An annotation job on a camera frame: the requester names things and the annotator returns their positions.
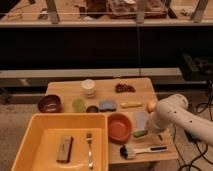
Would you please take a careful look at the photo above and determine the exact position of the white paper cup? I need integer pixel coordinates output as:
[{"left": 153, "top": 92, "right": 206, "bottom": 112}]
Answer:
[{"left": 81, "top": 79, "right": 95, "bottom": 97}]

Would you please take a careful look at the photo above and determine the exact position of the yellow banana piece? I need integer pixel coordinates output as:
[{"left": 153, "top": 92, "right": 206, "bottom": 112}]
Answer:
[{"left": 120, "top": 102, "right": 143, "bottom": 108}]

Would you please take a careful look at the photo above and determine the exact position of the yellow plastic tray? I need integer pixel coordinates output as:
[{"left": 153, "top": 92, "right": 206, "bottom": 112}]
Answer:
[{"left": 11, "top": 113, "right": 108, "bottom": 171}]

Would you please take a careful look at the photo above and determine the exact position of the green plastic cup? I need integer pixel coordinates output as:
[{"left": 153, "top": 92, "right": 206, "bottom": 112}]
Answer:
[{"left": 72, "top": 99, "right": 86, "bottom": 113}]

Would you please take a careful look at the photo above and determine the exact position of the blue sponge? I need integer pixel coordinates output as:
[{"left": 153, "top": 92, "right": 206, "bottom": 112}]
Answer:
[{"left": 99, "top": 100, "right": 117, "bottom": 111}]

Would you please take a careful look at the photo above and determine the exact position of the yellow-red apple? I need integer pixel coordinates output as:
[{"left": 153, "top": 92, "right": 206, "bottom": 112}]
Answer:
[{"left": 146, "top": 101, "right": 156, "bottom": 113}]

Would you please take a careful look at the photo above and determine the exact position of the grey-blue cloth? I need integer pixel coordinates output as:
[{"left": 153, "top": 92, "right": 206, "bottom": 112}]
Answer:
[{"left": 135, "top": 112, "right": 149, "bottom": 130}]

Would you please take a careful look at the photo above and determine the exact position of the wooden table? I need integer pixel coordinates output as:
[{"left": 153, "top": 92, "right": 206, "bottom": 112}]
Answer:
[{"left": 46, "top": 78, "right": 178, "bottom": 165}]

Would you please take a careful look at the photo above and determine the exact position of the bunch of dark grapes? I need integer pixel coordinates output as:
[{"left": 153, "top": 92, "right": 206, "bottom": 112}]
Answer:
[{"left": 115, "top": 84, "right": 135, "bottom": 93}]

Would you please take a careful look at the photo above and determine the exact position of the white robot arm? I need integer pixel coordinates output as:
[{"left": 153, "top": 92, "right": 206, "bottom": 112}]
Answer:
[{"left": 149, "top": 94, "right": 213, "bottom": 147}]

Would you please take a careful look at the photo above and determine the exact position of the dark purple bowl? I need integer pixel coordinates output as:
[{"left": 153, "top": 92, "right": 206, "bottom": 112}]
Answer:
[{"left": 37, "top": 95, "right": 61, "bottom": 113}]

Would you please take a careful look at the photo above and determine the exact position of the green pepper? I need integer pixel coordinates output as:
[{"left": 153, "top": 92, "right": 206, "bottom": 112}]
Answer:
[{"left": 133, "top": 130, "right": 148, "bottom": 138}]

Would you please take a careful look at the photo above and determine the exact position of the white dish brush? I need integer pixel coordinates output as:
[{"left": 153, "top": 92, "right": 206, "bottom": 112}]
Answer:
[{"left": 120, "top": 145, "right": 168, "bottom": 160}]

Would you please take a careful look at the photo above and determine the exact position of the small dark round cup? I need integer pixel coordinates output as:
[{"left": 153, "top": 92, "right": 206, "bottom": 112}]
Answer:
[{"left": 86, "top": 106, "right": 99, "bottom": 113}]

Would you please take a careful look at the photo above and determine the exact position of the black cable on floor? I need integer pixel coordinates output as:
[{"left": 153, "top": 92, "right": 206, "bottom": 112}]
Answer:
[{"left": 170, "top": 99, "right": 213, "bottom": 171}]

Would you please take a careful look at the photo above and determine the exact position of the orange-red bowl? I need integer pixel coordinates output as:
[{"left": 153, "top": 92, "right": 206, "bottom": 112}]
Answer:
[{"left": 108, "top": 113, "right": 132, "bottom": 143}]

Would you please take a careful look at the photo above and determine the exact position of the silver metal fork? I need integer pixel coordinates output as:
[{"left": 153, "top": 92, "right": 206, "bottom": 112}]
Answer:
[{"left": 86, "top": 132, "right": 93, "bottom": 170}]

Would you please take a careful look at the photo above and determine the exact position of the brown rectangular block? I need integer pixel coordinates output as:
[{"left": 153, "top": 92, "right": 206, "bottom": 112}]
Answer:
[{"left": 56, "top": 136, "right": 73, "bottom": 163}]

